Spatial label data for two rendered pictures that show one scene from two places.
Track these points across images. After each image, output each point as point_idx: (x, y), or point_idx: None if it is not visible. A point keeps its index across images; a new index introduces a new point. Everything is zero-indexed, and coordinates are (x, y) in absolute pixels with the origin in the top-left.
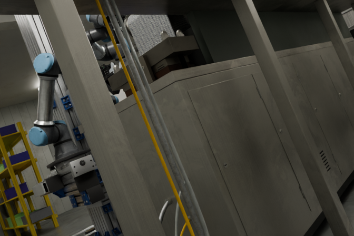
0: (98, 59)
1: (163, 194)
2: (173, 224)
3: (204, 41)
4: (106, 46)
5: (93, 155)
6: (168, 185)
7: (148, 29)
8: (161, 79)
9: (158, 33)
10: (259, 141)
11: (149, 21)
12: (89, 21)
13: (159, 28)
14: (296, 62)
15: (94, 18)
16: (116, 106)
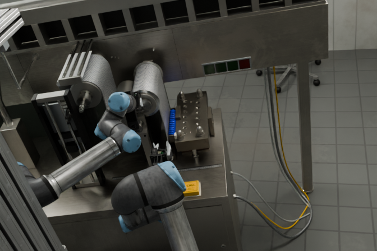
0: (58, 197)
1: (233, 195)
2: (235, 211)
3: (168, 101)
4: (33, 177)
5: (231, 213)
6: (231, 185)
7: (162, 99)
8: (221, 115)
9: (164, 101)
10: None
11: (161, 92)
12: (126, 107)
13: (164, 96)
14: None
15: (131, 101)
16: (224, 150)
